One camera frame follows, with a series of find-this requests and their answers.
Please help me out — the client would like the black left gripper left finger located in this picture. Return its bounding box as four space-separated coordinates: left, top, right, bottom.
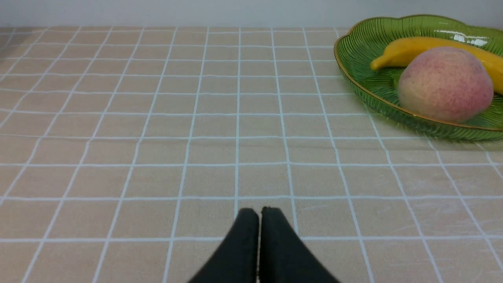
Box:
189 208 259 283

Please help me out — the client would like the green glass leaf plate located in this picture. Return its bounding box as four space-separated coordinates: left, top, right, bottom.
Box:
334 14 503 142

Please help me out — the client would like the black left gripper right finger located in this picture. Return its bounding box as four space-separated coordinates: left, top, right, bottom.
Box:
259 207 339 283

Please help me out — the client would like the pink peach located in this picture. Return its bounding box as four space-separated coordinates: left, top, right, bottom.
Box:
397 47 494 123

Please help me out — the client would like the yellow banana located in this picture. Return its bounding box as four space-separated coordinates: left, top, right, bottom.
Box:
370 37 503 95

